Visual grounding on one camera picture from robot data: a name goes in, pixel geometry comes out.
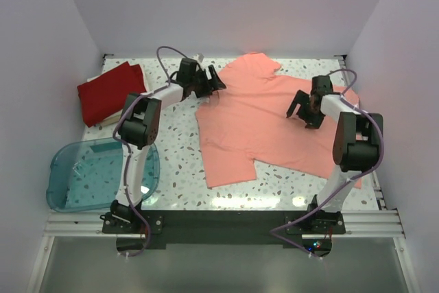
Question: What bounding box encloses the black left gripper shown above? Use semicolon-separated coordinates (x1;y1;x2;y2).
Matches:
189;66;224;99

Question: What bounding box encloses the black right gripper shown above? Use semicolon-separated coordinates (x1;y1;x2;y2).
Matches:
286;91;324;130

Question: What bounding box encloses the salmon pink t-shirt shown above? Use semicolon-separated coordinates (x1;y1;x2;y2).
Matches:
195;53;336;188

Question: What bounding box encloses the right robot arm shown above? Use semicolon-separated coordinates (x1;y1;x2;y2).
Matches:
285;75;383;234

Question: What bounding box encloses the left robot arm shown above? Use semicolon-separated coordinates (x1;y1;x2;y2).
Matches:
104;58;226;233

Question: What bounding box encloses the folded cream t-shirt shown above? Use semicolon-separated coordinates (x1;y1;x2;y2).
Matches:
86;63;148;128

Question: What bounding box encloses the folded red t-shirt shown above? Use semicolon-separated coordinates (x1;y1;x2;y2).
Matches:
76;61;149;126

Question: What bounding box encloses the blue transparent plastic bin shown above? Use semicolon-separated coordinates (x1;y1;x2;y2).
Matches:
45;136;162;213

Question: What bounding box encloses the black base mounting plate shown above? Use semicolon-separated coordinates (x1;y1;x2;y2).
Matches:
100;210;346;252

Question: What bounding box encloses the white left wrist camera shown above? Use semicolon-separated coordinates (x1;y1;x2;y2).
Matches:
192;53;204;67

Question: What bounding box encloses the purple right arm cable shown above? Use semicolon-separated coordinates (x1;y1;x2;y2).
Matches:
269;68;384;250

